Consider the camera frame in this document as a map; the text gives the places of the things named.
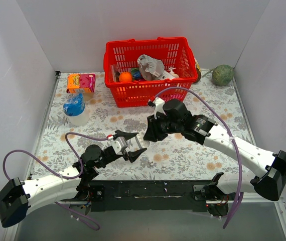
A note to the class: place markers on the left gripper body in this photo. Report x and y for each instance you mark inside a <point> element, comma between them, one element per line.
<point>111,152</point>

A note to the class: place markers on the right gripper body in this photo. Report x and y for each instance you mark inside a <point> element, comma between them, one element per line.
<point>155,126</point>

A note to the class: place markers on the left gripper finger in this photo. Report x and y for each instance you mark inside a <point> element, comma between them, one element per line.
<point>134,155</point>
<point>126,135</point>

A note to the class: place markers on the white earbud charging case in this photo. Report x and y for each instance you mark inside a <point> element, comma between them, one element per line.
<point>142,144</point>

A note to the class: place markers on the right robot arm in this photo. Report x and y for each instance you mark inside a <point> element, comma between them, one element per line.
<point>267,170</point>

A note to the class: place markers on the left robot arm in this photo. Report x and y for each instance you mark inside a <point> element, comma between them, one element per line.
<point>19,198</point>

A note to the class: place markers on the white pump bottle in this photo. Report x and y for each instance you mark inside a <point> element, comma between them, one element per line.
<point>171,70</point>

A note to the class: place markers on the orange fruit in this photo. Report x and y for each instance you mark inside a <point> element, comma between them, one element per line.
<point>125,77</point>

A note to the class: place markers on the grey crumpled bag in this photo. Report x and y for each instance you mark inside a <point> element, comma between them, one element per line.
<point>150,68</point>

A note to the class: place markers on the red plastic shopping basket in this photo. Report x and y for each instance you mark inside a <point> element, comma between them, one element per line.
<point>137,70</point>

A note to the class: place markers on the orange pink snack box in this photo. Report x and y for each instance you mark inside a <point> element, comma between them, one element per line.
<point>81,83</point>

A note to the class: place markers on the green melon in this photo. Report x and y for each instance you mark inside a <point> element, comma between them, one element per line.
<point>222,75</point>

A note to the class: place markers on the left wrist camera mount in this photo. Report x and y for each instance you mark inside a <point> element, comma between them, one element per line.
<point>119,145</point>

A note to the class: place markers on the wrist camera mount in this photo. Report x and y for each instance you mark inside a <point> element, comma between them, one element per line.
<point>157,103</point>
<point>119,145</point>

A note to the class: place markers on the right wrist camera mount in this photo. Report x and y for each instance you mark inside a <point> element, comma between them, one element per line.
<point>157,103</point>

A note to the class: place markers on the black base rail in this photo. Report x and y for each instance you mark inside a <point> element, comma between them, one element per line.
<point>193,195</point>

